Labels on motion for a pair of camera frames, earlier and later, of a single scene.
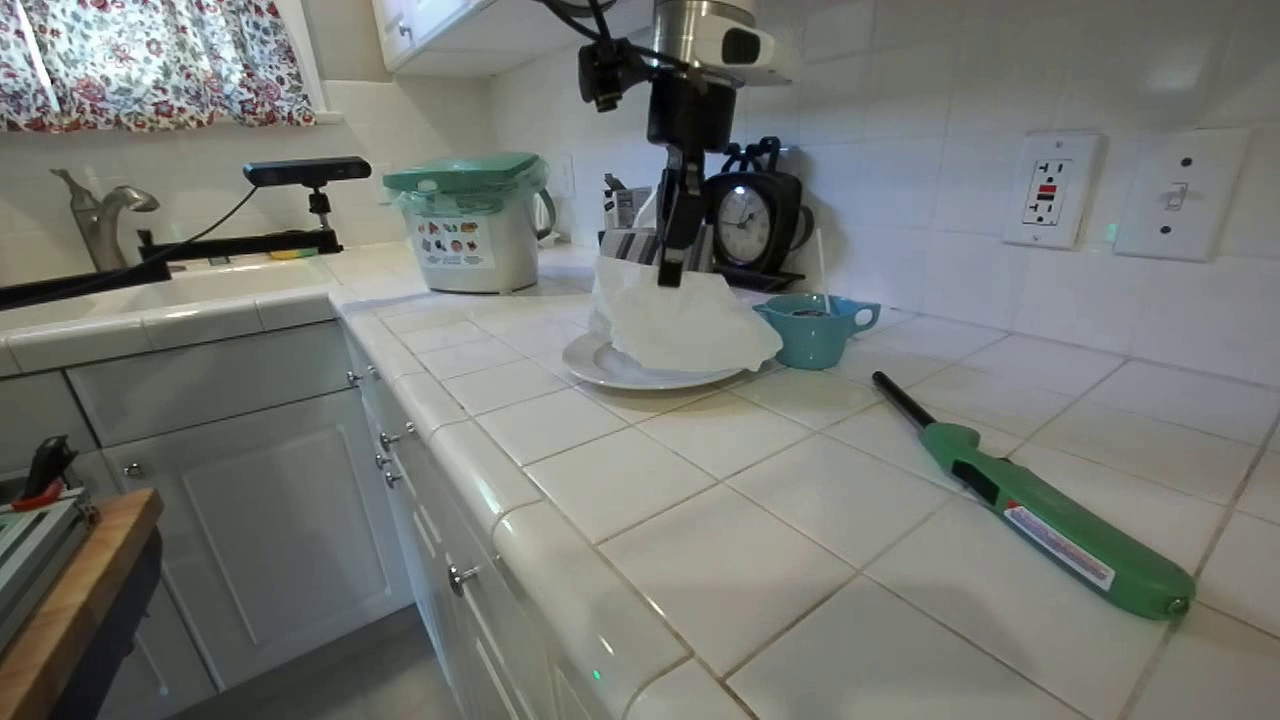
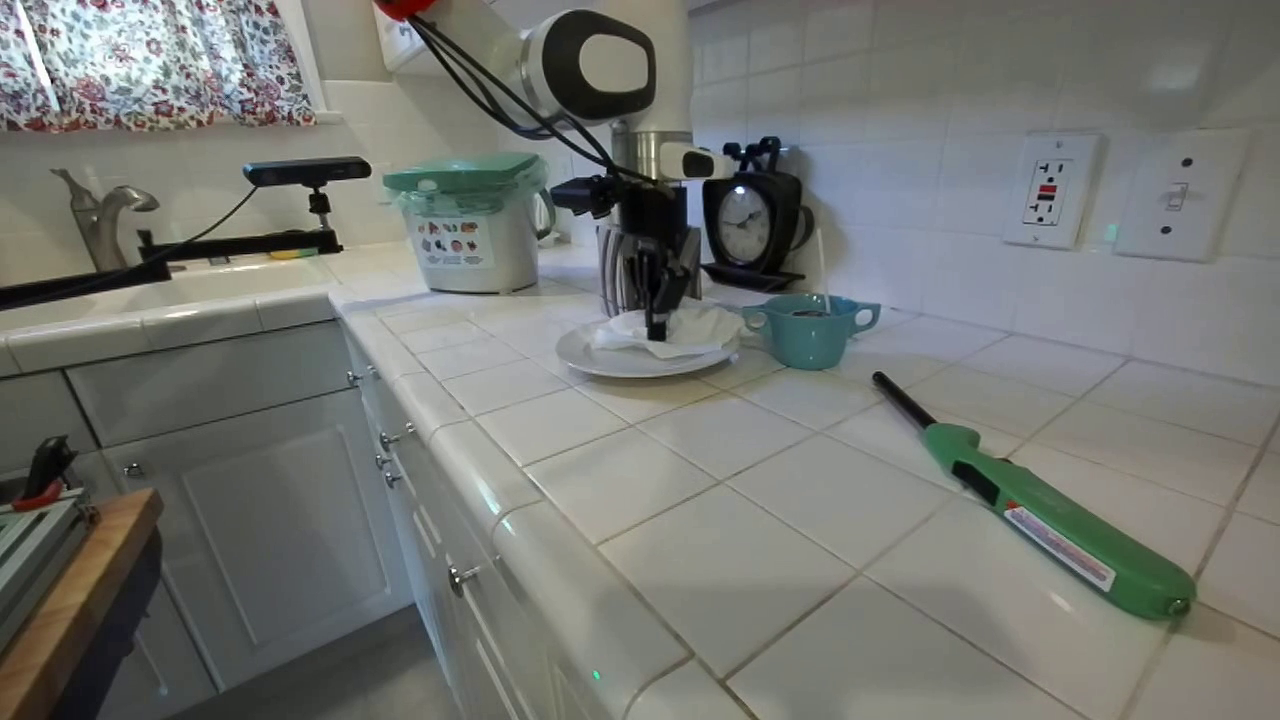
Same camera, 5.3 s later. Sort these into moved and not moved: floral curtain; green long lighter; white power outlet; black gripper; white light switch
Moved: black gripper
Not moved: floral curtain; white light switch; white power outlet; green long lighter
